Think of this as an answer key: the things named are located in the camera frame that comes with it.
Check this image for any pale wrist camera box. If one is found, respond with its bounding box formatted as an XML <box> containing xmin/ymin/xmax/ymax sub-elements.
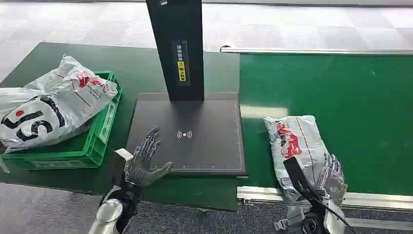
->
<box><xmin>273</xmin><ymin>206</ymin><xmax>306</xmax><ymax>232</ymax></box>
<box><xmin>111</xmin><ymin>148</ymin><xmax>135</xmax><ymax>185</ymax></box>

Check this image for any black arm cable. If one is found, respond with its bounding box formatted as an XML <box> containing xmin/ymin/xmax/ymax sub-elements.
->
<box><xmin>318</xmin><ymin>197</ymin><xmax>354</xmax><ymax>234</ymax></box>

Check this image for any black scanner base plate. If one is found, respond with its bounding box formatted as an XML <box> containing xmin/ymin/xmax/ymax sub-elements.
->
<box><xmin>125</xmin><ymin>92</ymin><xmax>248</xmax><ymax>178</ymax></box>

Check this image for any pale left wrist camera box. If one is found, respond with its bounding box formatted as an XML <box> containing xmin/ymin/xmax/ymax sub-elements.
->
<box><xmin>111</xmin><ymin>148</ymin><xmax>135</xmax><ymax>185</ymax></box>

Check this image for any silver conveyor side rail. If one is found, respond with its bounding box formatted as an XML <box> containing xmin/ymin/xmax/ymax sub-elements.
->
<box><xmin>220</xmin><ymin>46</ymin><xmax>413</xmax><ymax>56</ymax></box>
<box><xmin>237</xmin><ymin>186</ymin><xmax>413</xmax><ymax>211</ymax></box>

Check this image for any white parcel bag red print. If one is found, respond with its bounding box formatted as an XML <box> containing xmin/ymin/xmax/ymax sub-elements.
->
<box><xmin>24</xmin><ymin>54</ymin><xmax>119</xmax><ymax>130</ymax></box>
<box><xmin>263</xmin><ymin>115</ymin><xmax>348</xmax><ymax>207</ymax></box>

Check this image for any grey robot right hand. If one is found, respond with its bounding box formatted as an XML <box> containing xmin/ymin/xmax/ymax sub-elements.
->
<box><xmin>282</xmin><ymin>154</ymin><xmax>348</xmax><ymax>206</ymax></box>

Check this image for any green plastic crate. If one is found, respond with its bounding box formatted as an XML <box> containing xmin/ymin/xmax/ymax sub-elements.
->
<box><xmin>0</xmin><ymin>70</ymin><xmax>123</xmax><ymax>171</ymax></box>

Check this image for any white parcel bag black print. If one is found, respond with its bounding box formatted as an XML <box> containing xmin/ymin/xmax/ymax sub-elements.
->
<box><xmin>0</xmin><ymin>86</ymin><xmax>94</xmax><ymax>155</ymax></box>

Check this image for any green conveyor belt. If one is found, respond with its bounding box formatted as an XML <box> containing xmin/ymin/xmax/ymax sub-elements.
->
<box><xmin>239</xmin><ymin>52</ymin><xmax>413</xmax><ymax>196</ymax></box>

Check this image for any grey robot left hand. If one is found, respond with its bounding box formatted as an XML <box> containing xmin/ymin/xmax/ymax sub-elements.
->
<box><xmin>127</xmin><ymin>126</ymin><xmax>173</xmax><ymax>188</ymax></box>

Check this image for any yellow black label sticker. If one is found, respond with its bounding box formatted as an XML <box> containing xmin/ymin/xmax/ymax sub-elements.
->
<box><xmin>171</xmin><ymin>39</ymin><xmax>191</xmax><ymax>87</ymax></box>

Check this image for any black scanner post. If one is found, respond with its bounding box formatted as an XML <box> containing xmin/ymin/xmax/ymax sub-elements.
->
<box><xmin>145</xmin><ymin>0</ymin><xmax>205</xmax><ymax>102</ymax></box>

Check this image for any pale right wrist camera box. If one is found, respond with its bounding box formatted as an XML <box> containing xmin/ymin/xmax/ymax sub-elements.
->
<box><xmin>273</xmin><ymin>206</ymin><xmax>306</xmax><ymax>232</ymax></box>

